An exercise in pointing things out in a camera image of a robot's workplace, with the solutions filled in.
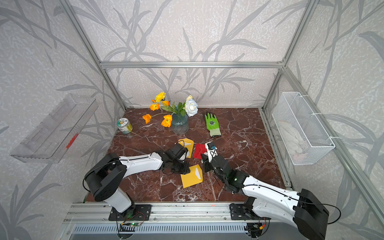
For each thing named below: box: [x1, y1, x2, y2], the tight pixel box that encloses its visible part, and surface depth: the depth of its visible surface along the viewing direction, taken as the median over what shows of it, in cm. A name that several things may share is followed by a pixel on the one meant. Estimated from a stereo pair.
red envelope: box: [193, 143, 208, 160], surface depth 99 cm
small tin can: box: [116, 117, 133, 135], surface depth 104 cm
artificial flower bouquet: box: [142, 92, 199, 128], surface depth 79 cm
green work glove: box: [204, 112, 222, 137], surface depth 110 cm
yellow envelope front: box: [180, 164, 203, 188], surface depth 86 cm
